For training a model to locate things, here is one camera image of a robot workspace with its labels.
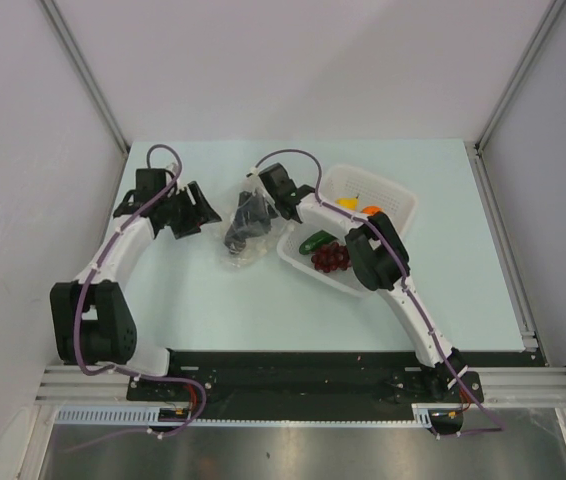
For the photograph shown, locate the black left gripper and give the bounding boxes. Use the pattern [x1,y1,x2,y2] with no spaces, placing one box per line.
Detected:
[160,182,221,240]

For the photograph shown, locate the dark purple fake grapes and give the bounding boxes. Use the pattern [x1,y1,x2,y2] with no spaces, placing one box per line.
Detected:
[310,242,352,274]

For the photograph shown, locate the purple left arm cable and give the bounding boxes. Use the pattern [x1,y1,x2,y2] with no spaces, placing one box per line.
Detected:
[73,144,208,444]

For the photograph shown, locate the aluminium front frame rail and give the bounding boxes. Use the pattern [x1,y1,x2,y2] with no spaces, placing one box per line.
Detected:
[35,366,566,408]

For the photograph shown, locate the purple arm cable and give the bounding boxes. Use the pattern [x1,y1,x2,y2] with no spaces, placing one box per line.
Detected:
[253,148,504,432]
[73,144,208,444]

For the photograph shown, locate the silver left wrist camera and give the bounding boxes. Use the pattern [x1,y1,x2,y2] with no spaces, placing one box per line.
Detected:
[166,163,182,176]

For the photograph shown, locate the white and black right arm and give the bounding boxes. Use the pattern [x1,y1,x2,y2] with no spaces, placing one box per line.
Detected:
[223,163,468,401]

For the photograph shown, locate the dark round fake fruit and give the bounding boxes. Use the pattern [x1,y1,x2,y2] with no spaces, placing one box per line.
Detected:
[224,237,246,255]

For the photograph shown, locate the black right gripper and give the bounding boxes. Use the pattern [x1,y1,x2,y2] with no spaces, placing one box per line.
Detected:
[230,191,282,240]

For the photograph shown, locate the orange fake fruit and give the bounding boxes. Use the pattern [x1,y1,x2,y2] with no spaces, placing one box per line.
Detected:
[361,206,383,216]

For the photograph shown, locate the white perforated plastic basket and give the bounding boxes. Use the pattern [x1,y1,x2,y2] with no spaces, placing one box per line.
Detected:
[277,164,418,298]

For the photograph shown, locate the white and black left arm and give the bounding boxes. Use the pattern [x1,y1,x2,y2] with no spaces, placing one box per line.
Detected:
[50,168,220,400]

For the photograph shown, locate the white slotted cable duct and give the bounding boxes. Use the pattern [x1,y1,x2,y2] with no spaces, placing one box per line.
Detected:
[55,405,432,429]

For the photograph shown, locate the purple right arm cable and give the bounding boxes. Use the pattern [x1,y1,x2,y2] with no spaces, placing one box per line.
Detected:
[253,148,504,432]

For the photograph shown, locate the clear zip top bag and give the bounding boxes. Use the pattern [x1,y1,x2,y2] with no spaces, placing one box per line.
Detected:
[215,174,287,269]

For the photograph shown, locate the green fake vegetable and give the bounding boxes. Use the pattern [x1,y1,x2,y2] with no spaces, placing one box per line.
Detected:
[298,230,335,255]

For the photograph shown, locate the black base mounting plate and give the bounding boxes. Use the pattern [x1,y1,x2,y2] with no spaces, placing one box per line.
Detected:
[122,350,546,403]

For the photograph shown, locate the aluminium left corner post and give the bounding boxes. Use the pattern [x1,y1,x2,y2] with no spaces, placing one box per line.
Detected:
[36,0,131,157]

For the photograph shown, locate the aluminium corner post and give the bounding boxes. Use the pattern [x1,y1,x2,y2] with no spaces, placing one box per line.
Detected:
[36,0,131,157]
[473,0,566,155]

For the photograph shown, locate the yellow fake fruit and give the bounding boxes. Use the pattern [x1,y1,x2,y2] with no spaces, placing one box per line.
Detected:
[336,196,359,211]

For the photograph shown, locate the aluminium right corner post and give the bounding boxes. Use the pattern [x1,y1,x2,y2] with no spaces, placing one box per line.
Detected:
[473,0,566,155]

